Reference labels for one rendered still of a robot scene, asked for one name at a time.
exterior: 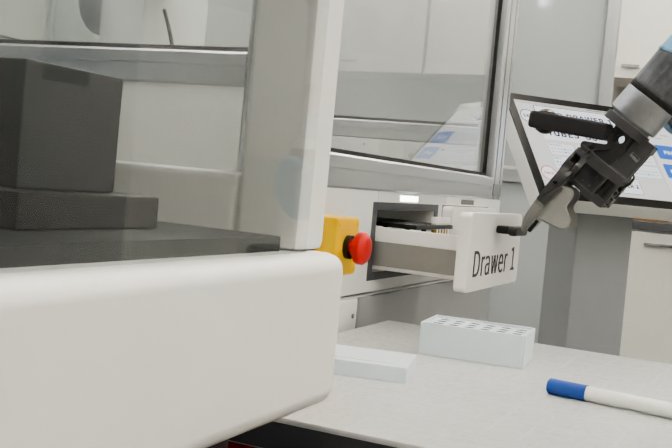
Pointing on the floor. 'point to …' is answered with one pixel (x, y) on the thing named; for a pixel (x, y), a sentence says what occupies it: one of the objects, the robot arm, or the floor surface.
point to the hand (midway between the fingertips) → (527, 221)
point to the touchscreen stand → (586, 284)
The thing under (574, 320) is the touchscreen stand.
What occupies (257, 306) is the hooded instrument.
